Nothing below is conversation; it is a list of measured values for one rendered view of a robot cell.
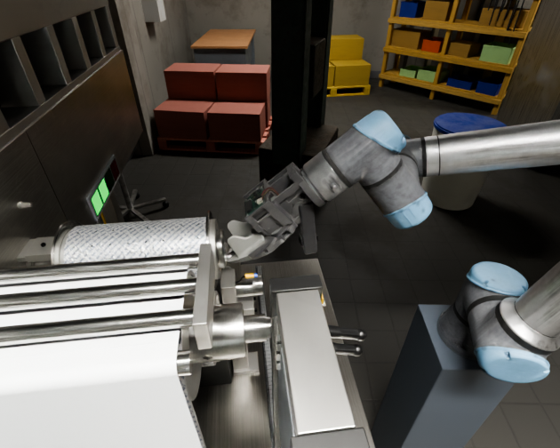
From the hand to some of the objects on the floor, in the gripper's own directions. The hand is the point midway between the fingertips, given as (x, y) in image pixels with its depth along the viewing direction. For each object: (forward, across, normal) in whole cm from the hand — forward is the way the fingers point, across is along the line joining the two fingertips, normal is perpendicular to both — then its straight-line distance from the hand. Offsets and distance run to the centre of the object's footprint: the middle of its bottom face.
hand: (236, 256), depth 65 cm
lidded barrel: (-62, -195, +214) cm, 296 cm away
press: (+37, -235, +131) cm, 272 cm away
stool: (+152, -199, +35) cm, 253 cm away
